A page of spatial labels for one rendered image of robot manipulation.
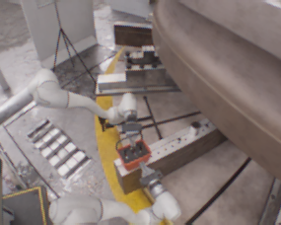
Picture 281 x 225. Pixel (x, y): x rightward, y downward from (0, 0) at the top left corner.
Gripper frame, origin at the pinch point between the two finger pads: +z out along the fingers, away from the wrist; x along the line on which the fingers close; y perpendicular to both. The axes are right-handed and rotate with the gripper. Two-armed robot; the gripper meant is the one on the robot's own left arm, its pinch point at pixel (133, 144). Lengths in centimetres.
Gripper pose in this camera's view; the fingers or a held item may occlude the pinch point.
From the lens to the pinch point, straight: 127.3
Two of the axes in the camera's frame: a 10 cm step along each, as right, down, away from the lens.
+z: 1.0, 8.5, -5.2
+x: -9.9, 0.3, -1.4
